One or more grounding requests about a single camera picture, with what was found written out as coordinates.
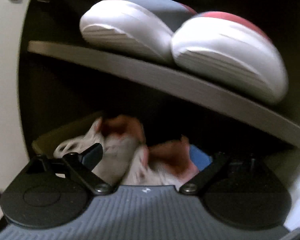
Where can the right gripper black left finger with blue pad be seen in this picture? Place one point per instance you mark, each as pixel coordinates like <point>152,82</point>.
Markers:
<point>79,167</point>

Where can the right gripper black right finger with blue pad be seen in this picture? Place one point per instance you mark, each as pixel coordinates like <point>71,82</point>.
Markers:
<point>202,160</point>

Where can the white orange mesh sneaker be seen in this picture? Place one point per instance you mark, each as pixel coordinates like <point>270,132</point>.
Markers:
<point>119,137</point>
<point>164,164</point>

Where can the red grey cartoon slipper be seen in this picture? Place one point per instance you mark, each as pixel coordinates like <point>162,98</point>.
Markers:
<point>233,51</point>
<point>143,28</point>

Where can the white cabinet door left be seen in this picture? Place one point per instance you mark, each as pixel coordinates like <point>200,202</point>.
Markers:
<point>13,153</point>

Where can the grey cabinet shelf board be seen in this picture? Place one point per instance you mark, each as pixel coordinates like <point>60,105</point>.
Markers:
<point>176,83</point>

